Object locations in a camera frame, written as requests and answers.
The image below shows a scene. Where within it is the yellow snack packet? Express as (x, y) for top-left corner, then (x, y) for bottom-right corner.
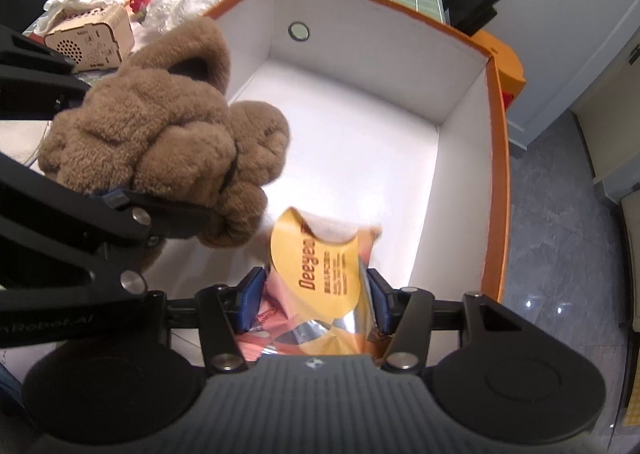
(237, 206), (397, 366)

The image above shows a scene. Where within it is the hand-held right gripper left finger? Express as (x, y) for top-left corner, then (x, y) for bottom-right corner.
(145, 267), (268, 376)

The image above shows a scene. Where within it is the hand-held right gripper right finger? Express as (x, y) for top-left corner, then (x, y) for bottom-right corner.
(365, 269), (507, 376)

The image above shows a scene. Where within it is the cream door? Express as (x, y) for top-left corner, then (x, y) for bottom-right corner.
(570, 29), (640, 207)

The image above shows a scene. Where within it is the orange stool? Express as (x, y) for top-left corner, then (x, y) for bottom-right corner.
(470, 29), (527, 111)

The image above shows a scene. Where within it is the clear plastic bag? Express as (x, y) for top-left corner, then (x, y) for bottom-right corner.
(142, 0), (226, 33)

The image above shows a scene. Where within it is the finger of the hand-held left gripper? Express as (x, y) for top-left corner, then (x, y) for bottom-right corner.
(0, 153), (212, 313)
(0, 25), (95, 121)

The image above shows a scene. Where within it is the orange cardboard box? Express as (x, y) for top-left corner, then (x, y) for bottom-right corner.
(150, 0), (512, 341)

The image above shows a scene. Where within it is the brown plush toy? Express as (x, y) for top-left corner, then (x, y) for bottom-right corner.
(37, 15), (292, 276)

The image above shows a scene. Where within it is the wooden radio box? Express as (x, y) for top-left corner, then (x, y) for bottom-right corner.
(44, 3), (135, 73)

